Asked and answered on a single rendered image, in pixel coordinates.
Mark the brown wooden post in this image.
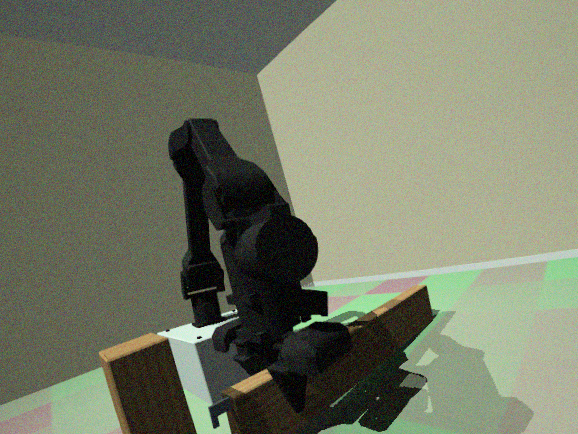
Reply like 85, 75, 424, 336
99, 333, 197, 434

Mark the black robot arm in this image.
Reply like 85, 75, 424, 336
168, 118, 328, 328

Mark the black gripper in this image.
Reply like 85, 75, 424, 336
212, 280, 354, 413

